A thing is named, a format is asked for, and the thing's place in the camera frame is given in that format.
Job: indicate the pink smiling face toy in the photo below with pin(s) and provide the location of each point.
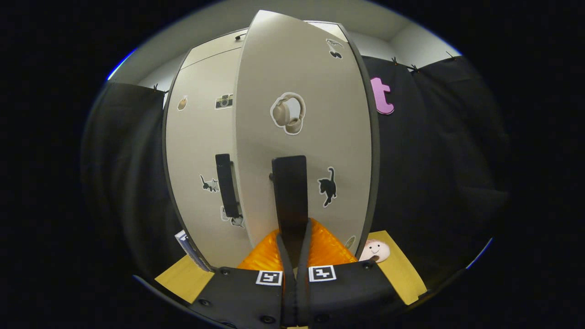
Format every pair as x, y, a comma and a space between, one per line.
377, 250

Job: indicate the black backdrop cloth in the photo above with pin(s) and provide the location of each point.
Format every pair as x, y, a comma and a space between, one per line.
448, 160
123, 173

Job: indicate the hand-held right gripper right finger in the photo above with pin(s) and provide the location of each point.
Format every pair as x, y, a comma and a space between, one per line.
304, 297

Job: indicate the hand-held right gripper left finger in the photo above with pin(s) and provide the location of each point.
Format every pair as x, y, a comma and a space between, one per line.
289, 297

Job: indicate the camera sticker cabinet door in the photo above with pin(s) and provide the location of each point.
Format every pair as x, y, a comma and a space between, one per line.
196, 146

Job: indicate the headphone sticker cabinet door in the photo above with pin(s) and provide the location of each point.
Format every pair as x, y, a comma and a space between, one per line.
320, 151

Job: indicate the beige double-door shoe cabinet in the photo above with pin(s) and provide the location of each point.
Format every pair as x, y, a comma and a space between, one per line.
215, 50

